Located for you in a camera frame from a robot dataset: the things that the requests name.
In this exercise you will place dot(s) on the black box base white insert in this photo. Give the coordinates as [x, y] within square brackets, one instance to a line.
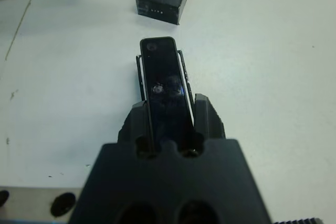
[140, 77]

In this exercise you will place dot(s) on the slim black camera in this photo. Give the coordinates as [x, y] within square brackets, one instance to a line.
[162, 77]

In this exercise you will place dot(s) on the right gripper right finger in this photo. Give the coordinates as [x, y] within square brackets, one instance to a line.
[208, 121]

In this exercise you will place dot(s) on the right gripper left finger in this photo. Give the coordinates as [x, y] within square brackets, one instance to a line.
[134, 124]

